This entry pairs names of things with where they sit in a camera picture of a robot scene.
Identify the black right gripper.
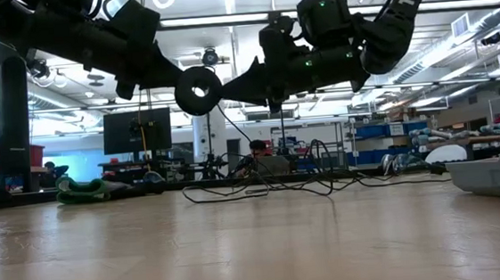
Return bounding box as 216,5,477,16
218,43,372,118

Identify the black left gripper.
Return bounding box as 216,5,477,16
67,27,185,106

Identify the thin black cord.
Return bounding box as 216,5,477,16
174,85,452,208

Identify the white column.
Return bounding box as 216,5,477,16
190,110,230,164

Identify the person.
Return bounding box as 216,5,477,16
231,137,276,178
39,159,71,189

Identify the black framed ceiling light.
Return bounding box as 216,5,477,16
158,0,500,36

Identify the black monitor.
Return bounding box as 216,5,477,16
101,106,175,156

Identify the grey laptop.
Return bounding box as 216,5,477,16
255,154,292,178

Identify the black green work glove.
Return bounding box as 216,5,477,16
54,169,133,199
56,185,166,206

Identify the shelf with blue bins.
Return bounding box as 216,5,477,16
347,114,434,169

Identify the silver blue bundle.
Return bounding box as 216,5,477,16
378,152,414,177

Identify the grey plastic tool case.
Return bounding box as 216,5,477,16
443,150,500,209

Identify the black overhead camera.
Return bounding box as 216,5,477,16
200,46,221,69

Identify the black metal frame stand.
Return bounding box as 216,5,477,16
204,108,290,180

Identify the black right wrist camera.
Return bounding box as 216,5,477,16
257,14,301,62

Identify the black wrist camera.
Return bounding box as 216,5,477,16
257,14,301,62
107,0,164,47

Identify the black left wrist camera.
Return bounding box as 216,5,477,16
107,0,164,47

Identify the black table frame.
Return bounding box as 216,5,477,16
0,159,449,210

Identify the black vertical post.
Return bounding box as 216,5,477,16
0,41,37,195

